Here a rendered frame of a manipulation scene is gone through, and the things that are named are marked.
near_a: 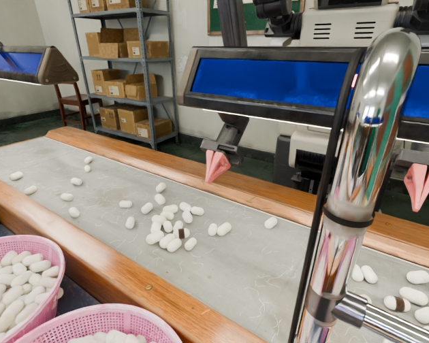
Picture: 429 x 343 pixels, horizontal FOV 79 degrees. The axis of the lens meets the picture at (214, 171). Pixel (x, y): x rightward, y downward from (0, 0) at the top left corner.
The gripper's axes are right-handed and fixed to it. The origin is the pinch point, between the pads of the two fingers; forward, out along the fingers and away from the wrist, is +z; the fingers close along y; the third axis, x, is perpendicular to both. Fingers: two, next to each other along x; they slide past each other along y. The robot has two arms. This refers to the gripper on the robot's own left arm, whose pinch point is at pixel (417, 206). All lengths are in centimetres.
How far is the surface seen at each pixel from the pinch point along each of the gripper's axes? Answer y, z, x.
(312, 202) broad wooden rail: -18.3, 0.7, 11.8
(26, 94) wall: -488, -75, 122
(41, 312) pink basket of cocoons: -45, 41, -20
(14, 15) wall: -488, -156, 48
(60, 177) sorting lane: -89, 21, -2
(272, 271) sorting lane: -18.7, 20.4, -1.4
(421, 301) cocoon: 3.3, 14.9, 1.3
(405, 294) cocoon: 1.1, 14.9, 1.2
